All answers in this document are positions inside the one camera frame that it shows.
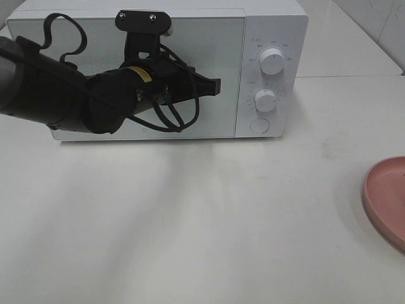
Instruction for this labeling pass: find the white round knob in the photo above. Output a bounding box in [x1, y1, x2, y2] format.
[259, 46, 285, 75]
[254, 89, 277, 113]

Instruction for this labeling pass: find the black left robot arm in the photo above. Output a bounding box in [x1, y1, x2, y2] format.
[1, 37, 221, 134]

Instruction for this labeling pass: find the white microwave oven body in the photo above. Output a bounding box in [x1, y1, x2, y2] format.
[6, 1, 308, 138]

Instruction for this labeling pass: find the pink round plate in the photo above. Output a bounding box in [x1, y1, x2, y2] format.
[362, 156, 404, 252]

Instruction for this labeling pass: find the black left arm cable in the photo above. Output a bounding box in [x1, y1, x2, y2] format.
[40, 12, 201, 133]

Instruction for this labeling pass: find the white round door button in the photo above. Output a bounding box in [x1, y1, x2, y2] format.
[250, 118, 270, 134]

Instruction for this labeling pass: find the white microwave door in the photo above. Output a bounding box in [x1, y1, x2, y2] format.
[6, 16, 247, 141]

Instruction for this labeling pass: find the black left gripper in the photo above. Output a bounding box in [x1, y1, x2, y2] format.
[126, 58, 221, 114]

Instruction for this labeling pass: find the left silver black wrist camera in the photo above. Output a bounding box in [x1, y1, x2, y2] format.
[115, 9, 172, 67]

